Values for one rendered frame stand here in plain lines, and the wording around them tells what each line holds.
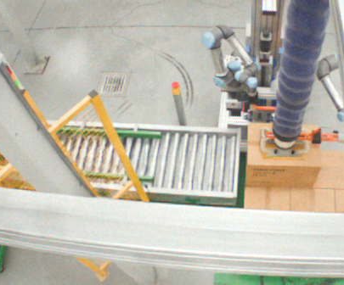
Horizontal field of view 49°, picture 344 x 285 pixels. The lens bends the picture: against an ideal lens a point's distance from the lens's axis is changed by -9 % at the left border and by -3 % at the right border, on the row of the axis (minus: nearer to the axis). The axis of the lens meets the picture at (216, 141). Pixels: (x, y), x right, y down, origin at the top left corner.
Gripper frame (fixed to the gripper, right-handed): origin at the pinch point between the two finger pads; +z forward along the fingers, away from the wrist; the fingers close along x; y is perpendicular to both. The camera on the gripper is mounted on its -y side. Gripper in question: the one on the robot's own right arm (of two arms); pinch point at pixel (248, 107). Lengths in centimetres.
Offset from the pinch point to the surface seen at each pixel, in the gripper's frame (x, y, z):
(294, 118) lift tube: -36, 32, -40
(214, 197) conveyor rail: -60, -26, 50
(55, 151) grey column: -122, -79, -136
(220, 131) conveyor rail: 5, -25, 48
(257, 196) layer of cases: -56, 11, 53
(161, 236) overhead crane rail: -177, -14, -213
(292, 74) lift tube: -37, 25, -87
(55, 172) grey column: -129, -80, -131
